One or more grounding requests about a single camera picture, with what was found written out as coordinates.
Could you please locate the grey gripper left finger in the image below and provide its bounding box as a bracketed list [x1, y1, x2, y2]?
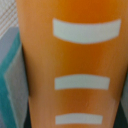
[0, 27, 28, 128]

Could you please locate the orange toy bread loaf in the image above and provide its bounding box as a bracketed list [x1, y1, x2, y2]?
[16, 0, 128, 128]

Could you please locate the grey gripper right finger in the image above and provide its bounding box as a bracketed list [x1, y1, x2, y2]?
[113, 89, 128, 128]

